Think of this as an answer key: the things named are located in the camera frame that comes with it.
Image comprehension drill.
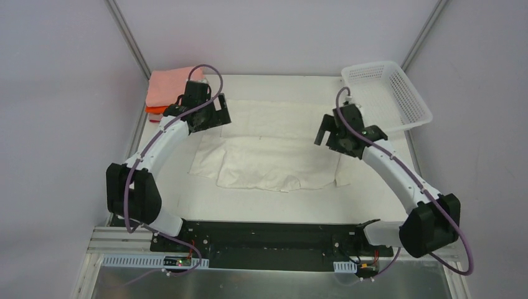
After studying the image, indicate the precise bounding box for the white t shirt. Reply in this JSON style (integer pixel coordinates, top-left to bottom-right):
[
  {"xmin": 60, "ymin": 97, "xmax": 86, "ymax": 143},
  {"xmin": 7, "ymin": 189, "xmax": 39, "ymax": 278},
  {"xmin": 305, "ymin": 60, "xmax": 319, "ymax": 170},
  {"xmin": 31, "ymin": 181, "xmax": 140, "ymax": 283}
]
[{"xmin": 189, "ymin": 99, "xmax": 357, "ymax": 192}]

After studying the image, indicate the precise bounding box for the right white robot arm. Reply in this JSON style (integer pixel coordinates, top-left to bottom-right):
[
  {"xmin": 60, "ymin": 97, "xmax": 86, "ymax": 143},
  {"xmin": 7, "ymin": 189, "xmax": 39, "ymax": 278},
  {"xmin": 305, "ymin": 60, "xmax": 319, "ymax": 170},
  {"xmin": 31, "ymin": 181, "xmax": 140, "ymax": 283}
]
[{"xmin": 314, "ymin": 103, "xmax": 461, "ymax": 258}]

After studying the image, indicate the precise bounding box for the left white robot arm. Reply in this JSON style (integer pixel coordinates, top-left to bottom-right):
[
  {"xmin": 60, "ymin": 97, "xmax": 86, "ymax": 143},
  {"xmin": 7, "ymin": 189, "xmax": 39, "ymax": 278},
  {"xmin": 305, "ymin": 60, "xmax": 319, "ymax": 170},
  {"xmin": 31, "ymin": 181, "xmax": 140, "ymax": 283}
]
[{"xmin": 106, "ymin": 81, "xmax": 231, "ymax": 237}]

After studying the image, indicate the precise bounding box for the white plastic basket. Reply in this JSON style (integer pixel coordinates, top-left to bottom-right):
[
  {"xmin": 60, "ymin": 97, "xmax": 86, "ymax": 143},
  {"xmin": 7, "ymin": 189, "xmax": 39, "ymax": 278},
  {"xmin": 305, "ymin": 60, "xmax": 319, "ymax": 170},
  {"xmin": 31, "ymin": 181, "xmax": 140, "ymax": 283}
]
[{"xmin": 341, "ymin": 60, "xmax": 433, "ymax": 133}]

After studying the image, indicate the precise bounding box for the right white cable duct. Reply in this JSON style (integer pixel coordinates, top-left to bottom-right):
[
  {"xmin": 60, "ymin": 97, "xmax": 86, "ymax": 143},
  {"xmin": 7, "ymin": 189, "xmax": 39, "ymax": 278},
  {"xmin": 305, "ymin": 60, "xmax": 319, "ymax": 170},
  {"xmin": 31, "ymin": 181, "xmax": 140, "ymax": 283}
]
[{"xmin": 333, "ymin": 261, "xmax": 357, "ymax": 273}]

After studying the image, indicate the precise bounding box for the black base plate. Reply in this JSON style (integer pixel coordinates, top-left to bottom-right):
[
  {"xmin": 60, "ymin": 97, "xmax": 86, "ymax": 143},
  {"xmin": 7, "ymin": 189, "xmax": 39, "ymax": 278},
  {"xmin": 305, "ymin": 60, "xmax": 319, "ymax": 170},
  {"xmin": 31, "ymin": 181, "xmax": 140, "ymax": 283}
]
[{"xmin": 150, "ymin": 221, "xmax": 394, "ymax": 272}]

